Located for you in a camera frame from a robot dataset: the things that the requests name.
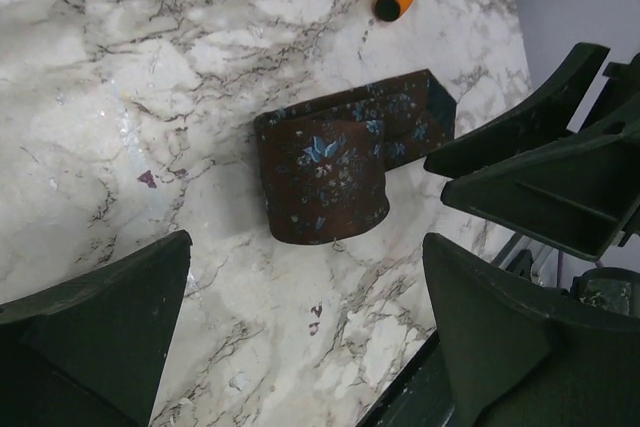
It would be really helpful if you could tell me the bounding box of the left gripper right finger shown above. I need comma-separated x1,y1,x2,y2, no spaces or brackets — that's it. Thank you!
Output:
423,233,639,426

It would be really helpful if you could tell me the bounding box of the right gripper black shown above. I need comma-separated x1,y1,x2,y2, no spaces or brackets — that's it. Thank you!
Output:
424,42,639,261

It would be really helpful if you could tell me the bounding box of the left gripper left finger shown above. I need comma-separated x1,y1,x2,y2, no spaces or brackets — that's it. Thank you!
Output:
1,231,192,426

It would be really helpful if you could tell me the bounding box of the brown blue floral tie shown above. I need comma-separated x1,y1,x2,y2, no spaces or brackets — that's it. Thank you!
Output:
254,70,457,245

